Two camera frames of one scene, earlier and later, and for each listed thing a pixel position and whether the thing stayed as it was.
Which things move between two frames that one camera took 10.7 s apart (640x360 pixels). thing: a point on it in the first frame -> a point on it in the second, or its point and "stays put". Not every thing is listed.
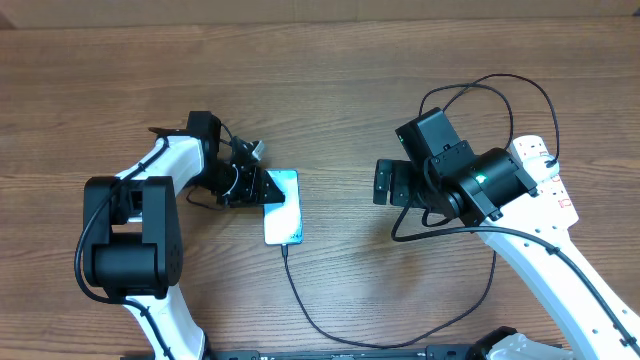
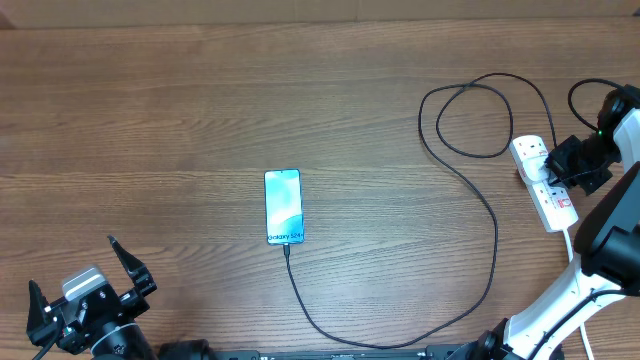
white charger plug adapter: x=537 y=168 stays put
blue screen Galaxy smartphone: x=282 y=222 stays put
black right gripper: x=399 y=173 -> x=559 y=160
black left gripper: x=249 y=193 -> x=40 y=327
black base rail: x=456 y=352 stays put
